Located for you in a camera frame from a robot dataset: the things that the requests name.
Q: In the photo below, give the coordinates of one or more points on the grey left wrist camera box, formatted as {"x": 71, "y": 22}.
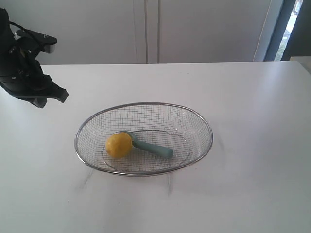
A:
{"x": 33, "y": 41}

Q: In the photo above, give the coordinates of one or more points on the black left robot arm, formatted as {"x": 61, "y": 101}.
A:
{"x": 7, "y": 40}

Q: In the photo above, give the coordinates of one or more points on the oval metal wire basket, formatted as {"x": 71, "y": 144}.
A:
{"x": 177, "y": 127}

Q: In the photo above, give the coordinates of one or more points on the yellow lemon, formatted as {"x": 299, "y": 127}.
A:
{"x": 118, "y": 145}

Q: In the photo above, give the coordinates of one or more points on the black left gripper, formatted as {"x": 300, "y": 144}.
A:
{"x": 20, "y": 72}

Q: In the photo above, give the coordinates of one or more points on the white cabinet corner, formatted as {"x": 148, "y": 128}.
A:
{"x": 305, "y": 61}

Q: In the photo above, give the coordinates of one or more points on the teal handled vegetable peeler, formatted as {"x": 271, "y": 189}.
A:
{"x": 164, "y": 152}

